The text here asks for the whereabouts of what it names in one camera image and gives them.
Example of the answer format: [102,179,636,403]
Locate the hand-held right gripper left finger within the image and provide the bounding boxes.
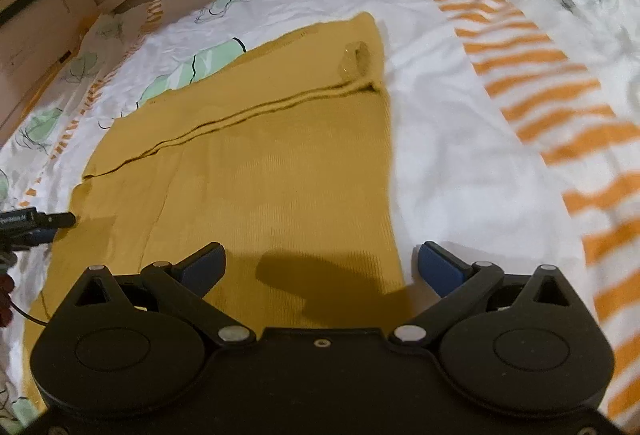
[72,242,253,343]

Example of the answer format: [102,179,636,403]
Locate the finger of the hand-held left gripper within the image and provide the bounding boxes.
[20,229,57,247]
[37,212,77,229]

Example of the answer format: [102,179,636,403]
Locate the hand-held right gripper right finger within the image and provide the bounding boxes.
[389,241,576,345]

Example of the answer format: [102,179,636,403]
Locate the yellow knit sweater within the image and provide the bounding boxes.
[42,11,408,331]

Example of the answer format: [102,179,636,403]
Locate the person's left forearm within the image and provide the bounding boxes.
[0,272,13,328]

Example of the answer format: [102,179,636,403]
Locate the white printed bed sheet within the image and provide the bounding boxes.
[0,0,640,435]

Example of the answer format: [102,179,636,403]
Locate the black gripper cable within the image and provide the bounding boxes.
[7,302,50,326]

